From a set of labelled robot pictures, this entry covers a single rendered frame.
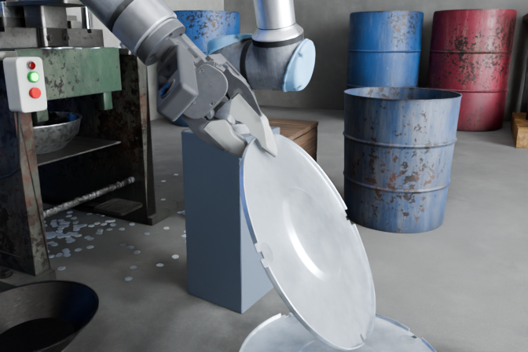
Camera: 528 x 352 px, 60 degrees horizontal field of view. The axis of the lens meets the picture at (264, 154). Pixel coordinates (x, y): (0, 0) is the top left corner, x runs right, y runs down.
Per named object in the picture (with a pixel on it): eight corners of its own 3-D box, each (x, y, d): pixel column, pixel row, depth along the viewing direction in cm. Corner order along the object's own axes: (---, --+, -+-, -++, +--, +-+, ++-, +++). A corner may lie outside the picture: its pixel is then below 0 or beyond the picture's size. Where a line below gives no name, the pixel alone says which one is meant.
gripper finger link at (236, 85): (271, 105, 58) (220, 56, 57) (269, 108, 56) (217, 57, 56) (247, 132, 59) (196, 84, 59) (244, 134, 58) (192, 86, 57)
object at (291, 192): (307, 137, 75) (311, 134, 75) (389, 306, 69) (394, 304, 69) (203, 132, 50) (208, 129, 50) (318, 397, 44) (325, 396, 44)
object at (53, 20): (104, 45, 142) (100, 0, 139) (68, 46, 130) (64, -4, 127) (47, 45, 153) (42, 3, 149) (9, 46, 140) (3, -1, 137)
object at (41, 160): (121, 142, 168) (121, 141, 167) (14, 173, 130) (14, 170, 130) (40, 133, 185) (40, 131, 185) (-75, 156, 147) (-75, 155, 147)
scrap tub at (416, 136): (452, 205, 191) (465, 89, 180) (444, 244, 155) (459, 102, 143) (353, 191, 209) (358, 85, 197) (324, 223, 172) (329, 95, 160)
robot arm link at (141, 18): (141, -11, 54) (99, 39, 57) (168, 17, 55) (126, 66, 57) (164, -6, 61) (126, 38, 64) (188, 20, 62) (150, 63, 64)
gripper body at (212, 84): (251, 82, 64) (190, 19, 63) (238, 89, 55) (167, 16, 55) (214, 119, 66) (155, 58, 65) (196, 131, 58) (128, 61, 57)
